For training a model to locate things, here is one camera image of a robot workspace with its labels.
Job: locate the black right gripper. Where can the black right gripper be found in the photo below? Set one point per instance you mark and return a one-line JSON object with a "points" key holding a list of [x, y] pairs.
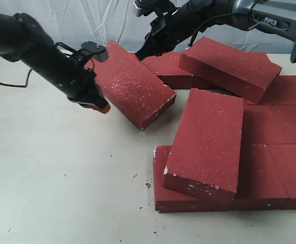
{"points": [[168, 32]]}

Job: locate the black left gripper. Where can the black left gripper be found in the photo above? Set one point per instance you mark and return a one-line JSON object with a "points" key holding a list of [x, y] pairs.
{"points": [[70, 76]]}

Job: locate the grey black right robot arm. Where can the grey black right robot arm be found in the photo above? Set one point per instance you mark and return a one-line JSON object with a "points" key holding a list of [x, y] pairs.
{"points": [[269, 17]]}

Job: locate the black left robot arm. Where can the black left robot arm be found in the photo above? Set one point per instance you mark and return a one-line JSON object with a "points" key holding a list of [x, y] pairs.
{"points": [[22, 38]]}

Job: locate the red base brick back left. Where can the red base brick back left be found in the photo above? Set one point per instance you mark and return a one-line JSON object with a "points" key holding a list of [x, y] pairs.
{"points": [[166, 68]]}

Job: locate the red base brick middle right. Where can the red base brick middle right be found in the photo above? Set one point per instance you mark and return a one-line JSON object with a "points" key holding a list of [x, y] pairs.
{"points": [[269, 124]]}

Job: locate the red base brick far right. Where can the red base brick far right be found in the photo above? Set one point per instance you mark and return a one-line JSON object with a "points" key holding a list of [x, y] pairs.
{"points": [[281, 92]]}

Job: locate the red base brick front left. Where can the red base brick front left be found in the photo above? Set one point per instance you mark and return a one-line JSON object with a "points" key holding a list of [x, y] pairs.
{"points": [[259, 185]]}

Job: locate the red base brick front right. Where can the red base brick front right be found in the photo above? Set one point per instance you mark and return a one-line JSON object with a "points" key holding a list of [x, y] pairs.
{"points": [[284, 157]]}

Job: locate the white backdrop cloth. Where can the white backdrop cloth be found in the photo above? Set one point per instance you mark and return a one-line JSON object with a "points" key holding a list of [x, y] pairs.
{"points": [[74, 22]]}

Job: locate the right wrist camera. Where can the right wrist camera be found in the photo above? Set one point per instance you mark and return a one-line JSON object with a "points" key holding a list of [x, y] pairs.
{"points": [[146, 7]]}

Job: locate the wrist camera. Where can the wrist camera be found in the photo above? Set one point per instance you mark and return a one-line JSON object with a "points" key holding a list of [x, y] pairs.
{"points": [[146, 7], [95, 51]]}

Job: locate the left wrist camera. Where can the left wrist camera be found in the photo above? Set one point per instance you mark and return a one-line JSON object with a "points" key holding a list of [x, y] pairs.
{"points": [[95, 51]]}

